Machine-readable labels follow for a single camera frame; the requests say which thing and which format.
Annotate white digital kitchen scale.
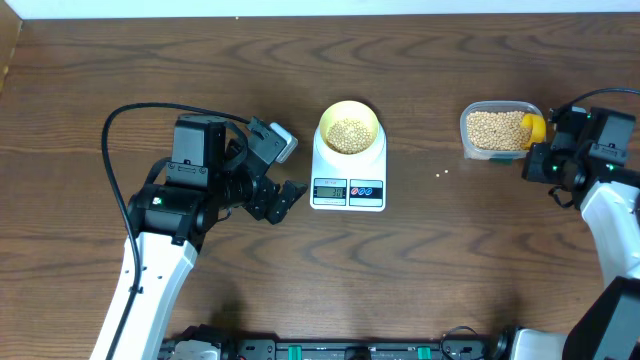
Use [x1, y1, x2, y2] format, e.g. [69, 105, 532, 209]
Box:
[309, 124, 387, 212]

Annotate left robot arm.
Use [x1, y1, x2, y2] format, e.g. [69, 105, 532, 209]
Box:
[91, 114, 308, 359]

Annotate soybeans pile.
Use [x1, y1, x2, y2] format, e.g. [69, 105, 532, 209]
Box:
[466, 111, 528, 151]

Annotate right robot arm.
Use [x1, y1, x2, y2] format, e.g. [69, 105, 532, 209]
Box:
[504, 107, 639, 359]

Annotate yellow measuring scoop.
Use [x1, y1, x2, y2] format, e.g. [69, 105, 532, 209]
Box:
[520, 113, 546, 150]

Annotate pale yellow bowl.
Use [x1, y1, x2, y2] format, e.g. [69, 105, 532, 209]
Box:
[319, 100, 379, 151]

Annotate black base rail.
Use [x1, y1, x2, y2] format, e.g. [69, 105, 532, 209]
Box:
[157, 324, 506, 360]

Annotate soybeans in bowl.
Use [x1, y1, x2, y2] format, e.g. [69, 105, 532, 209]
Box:
[326, 118, 374, 155]

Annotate clear plastic container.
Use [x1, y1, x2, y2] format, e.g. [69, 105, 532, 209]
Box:
[460, 100, 547, 161]

